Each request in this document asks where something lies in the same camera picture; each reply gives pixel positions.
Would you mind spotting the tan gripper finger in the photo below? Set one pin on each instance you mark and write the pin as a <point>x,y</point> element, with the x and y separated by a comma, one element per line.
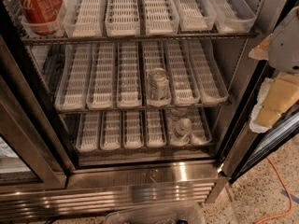
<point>275,97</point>
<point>260,52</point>

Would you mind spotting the silver 7up can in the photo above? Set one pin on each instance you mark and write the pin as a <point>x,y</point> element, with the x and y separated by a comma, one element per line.
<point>158,92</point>

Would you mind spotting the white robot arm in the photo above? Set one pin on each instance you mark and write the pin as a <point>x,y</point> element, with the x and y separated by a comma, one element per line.
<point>284,45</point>

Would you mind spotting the fridge door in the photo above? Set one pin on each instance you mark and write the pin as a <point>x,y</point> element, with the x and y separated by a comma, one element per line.
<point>249,148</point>

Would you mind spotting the stainless steel fridge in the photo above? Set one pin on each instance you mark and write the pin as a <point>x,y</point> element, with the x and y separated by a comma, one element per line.
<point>55,165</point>

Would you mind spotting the red coca-cola can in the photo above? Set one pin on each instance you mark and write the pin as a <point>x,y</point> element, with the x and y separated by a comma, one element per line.
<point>35,3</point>

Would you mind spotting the clear tray with bottle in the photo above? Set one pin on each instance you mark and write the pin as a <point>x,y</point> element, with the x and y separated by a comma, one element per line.
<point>200,130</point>

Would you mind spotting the clear water bottle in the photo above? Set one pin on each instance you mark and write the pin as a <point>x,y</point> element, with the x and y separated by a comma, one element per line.
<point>181,127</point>

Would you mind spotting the clear tray with 7up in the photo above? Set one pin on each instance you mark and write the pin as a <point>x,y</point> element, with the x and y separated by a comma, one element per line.
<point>153,57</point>

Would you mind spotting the clear plastic bin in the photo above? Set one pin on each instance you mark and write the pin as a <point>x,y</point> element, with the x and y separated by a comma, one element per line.
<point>187,212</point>

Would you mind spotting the clear tray with cola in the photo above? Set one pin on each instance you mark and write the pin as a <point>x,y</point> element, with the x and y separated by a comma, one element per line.
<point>40,22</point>

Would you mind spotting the top wire shelf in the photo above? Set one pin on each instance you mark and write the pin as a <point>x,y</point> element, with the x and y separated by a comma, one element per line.
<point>116,39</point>

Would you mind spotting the wire shelf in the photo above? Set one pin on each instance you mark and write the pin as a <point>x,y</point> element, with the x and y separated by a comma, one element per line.
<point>116,39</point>
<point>144,107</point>

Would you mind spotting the middle wire shelf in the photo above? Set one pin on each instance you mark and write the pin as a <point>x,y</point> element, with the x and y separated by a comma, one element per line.
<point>144,107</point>

